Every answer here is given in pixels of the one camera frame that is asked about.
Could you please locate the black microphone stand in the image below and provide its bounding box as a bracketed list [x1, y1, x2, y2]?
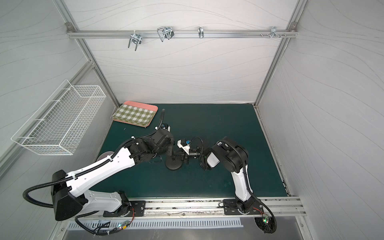
[165, 149, 187, 171]

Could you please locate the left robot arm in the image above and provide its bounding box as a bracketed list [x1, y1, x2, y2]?
[51, 124, 175, 221]

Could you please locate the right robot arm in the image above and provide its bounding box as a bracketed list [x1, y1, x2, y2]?
[177, 136, 256, 215]

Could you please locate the pink plastic tray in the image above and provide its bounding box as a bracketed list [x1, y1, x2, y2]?
[112, 101, 159, 128]

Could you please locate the green white checkered cloth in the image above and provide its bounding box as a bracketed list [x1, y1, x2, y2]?
[112, 105, 157, 127]

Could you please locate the grey bowl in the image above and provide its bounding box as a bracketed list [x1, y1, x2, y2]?
[97, 151, 114, 162]

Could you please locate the metal hook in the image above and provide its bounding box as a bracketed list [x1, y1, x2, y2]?
[157, 26, 175, 42]
[260, 27, 286, 39]
[198, 27, 204, 39]
[128, 33, 142, 51]

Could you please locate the aluminium crossbar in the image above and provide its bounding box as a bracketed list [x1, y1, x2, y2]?
[67, 29, 299, 39]

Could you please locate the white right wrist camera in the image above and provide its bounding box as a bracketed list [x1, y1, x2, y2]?
[177, 139, 190, 152]

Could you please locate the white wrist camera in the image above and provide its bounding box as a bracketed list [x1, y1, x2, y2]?
[162, 124, 171, 132]
[177, 139, 190, 152]

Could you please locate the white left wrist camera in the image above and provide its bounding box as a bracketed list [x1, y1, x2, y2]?
[162, 124, 171, 132]

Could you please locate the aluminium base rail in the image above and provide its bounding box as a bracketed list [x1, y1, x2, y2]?
[130, 197, 307, 218]

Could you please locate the black corrugated cable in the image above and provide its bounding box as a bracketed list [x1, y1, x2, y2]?
[22, 158, 112, 209]

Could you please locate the white wire basket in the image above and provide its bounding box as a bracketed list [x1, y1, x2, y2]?
[11, 80, 106, 156]

